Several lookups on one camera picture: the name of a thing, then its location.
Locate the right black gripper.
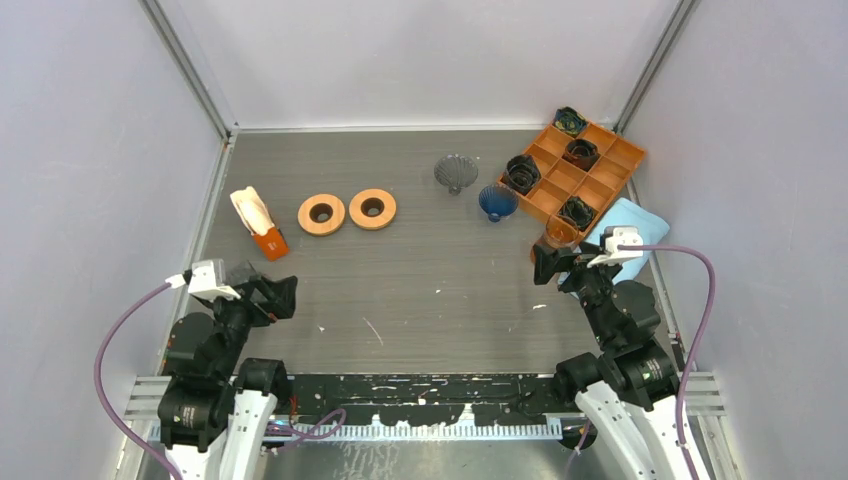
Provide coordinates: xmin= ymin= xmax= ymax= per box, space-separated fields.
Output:
xmin=533 ymin=240 xmax=622 ymax=345

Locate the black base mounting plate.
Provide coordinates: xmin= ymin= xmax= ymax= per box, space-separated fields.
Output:
xmin=271 ymin=370 xmax=602 ymax=427

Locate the amber glass cup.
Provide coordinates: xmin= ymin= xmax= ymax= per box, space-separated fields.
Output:
xmin=530 ymin=214 xmax=579 ymax=263

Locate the grey transparent dripper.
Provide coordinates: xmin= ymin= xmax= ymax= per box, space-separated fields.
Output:
xmin=434 ymin=154 xmax=479 ymax=196

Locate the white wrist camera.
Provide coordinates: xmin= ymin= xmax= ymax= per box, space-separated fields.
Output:
xmin=587 ymin=226 xmax=644 ymax=267
xmin=187 ymin=259 xmax=241 ymax=302

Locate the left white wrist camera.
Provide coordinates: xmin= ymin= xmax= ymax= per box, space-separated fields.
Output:
xmin=187 ymin=259 xmax=241 ymax=302

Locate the orange filter holder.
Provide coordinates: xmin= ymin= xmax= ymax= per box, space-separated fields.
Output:
xmin=252 ymin=227 xmax=290 ymax=262

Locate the light blue cloth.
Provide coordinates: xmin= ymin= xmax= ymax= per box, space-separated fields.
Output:
xmin=584 ymin=198 xmax=670 ymax=284

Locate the dark capsule green yellow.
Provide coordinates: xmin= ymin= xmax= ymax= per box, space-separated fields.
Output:
xmin=552 ymin=106 xmax=589 ymax=138

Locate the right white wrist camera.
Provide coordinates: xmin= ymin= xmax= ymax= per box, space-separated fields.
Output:
xmin=587 ymin=226 xmax=644 ymax=267

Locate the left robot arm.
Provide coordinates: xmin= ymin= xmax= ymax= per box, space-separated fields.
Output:
xmin=157 ymin=259 xmax=298 ymax=479

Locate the orange compartment tray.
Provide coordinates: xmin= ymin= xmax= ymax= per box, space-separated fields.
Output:
xmin=517 ymin=122 xmax=646 ymax=241

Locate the wooden ring dripper stand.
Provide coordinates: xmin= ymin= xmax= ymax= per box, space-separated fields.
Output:
xmin=298 ymin=193 xmax=346 ymax=237

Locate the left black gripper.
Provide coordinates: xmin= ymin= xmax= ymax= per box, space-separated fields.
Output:
xmin=202 ymin=273 xmax=296 ymax=377

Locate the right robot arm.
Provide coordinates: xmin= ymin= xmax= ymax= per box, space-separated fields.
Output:
xmin=532 ymin=239 xmax=710 ymax=479

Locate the blue transparent dripper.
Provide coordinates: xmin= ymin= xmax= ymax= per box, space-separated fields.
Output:
xmin=478 ymin=184 xmax=519 ymax=223

